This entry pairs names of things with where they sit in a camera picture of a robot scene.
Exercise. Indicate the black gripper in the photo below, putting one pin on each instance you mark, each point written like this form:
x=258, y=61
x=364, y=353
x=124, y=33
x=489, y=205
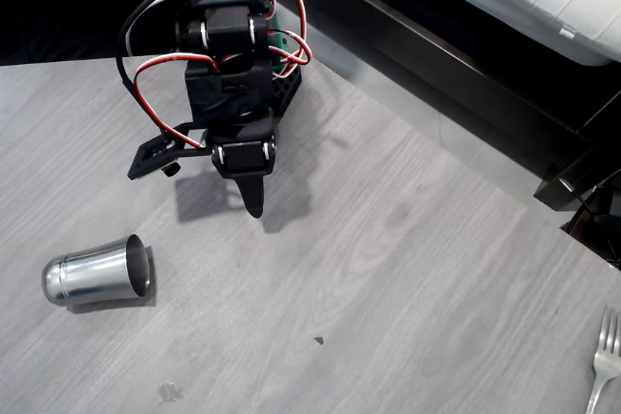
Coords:
x=243, y=156

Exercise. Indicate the stainless steel cup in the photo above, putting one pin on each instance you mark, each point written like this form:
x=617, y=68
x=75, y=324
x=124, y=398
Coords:
x=92, y=274

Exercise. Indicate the black perforated arm base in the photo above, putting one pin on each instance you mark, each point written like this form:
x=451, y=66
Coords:
x=286, y=91

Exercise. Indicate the green controller board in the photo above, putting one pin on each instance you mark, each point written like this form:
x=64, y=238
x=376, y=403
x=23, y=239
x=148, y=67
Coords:
x=277, y=45

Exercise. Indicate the silver metal fork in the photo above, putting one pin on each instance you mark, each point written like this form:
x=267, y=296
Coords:
x=605, y=360

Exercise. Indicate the black gripper camera mount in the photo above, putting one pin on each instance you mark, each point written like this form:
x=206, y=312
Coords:
x=153, y=154

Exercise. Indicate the dark wooden bed frame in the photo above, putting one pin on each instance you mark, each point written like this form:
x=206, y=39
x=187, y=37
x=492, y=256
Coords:
x=436, y=70

